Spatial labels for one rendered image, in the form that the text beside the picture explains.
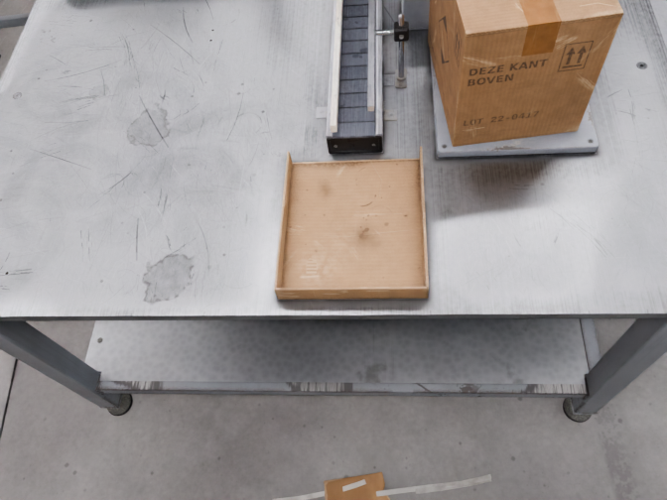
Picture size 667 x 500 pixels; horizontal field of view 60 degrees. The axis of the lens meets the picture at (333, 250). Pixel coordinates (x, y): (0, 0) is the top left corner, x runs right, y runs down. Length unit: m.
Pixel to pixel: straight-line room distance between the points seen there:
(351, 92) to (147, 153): 0.45
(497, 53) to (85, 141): 0.87
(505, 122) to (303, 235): 0.43
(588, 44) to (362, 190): 0.45
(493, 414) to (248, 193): 1.03
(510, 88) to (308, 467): 1.19
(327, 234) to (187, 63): 0.58
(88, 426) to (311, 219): 1.17
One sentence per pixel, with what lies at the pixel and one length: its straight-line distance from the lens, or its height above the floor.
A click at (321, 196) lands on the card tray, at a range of 1.12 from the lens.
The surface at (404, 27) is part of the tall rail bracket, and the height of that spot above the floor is 0.97.
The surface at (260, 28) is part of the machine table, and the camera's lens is 1.49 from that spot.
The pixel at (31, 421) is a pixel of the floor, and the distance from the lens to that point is 2.12.
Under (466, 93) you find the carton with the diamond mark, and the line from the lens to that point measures 1.06.
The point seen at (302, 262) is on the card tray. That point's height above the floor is 0.83.
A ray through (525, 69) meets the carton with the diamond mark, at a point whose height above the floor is 1.03.
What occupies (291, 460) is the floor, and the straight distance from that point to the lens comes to 1.80.
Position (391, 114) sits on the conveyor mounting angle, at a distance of 1.24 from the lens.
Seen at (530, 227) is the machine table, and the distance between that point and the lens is 1.10.
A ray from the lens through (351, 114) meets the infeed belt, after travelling 1.18.
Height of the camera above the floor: 1.75
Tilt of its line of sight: 60 degrees down
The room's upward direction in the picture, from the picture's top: 12 degrees counter-clockwise
